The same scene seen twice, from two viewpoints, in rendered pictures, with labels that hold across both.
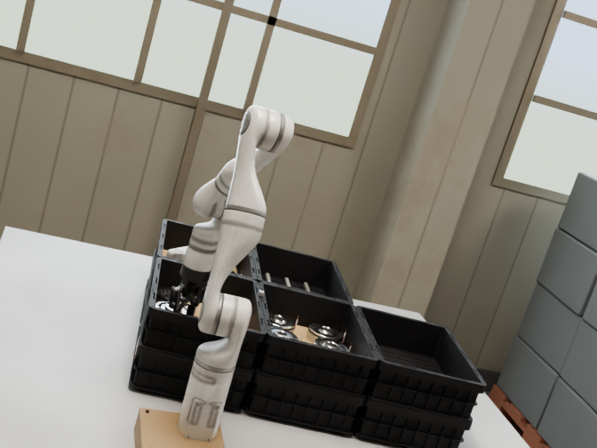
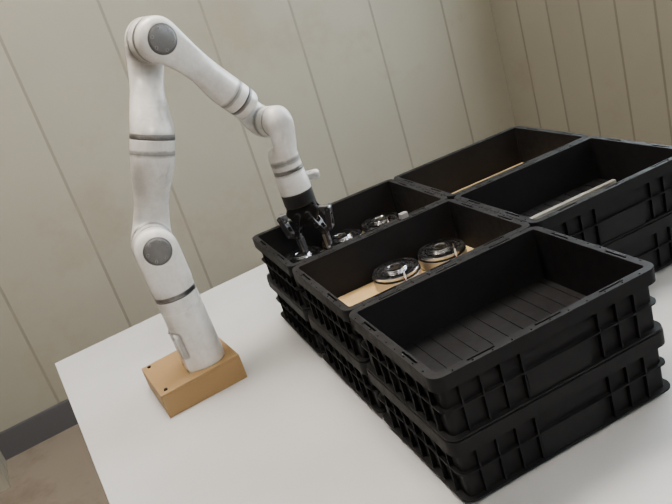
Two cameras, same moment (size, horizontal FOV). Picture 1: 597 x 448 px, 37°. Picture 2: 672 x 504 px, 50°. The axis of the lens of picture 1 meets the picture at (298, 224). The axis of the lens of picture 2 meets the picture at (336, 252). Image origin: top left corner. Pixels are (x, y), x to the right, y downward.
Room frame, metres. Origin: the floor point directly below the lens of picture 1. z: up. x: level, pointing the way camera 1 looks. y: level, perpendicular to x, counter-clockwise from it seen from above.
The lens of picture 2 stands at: (2.00, -1.42, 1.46)
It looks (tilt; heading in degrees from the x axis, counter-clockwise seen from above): 21 degrees down; 84
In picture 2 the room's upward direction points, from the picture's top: 18 degrees counter-clockwise
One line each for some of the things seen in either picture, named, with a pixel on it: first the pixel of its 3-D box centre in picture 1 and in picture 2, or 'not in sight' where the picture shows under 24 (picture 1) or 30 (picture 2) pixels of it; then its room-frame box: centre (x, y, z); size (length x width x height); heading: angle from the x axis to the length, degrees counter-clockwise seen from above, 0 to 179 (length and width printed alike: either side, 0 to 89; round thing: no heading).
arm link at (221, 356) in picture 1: (223, 332); (162, 263); (1.80, 0.09, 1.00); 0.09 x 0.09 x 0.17; 10
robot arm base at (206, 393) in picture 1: (205, 396); (190, 327); (1.81, 0.09, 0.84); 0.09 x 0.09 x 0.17; 14
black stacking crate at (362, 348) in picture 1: (308, 339); (412, 275); (2.28, -0.12, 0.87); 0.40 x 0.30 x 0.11; 10
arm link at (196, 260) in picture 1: (195, 252); (293, 175); (2.14, 0.23, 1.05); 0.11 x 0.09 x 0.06; 62
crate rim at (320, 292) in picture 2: (314, 322); (406, 252); (2.28, -0.12, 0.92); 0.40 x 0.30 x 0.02; 10
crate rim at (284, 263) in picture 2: (207, 296); (347, 222); (2.22, 0.18, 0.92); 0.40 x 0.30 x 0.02; 10
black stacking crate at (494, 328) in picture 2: (409, 363); (499, 324); (2.33, -0.41, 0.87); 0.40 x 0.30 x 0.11; 10
